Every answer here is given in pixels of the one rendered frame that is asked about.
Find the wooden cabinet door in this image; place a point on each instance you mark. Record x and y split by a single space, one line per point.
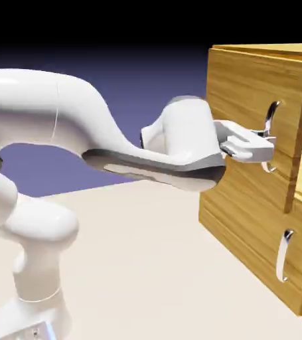
246 85
246 233

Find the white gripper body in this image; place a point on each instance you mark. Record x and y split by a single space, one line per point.
256 146

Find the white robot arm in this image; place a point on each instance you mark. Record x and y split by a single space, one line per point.
87 106

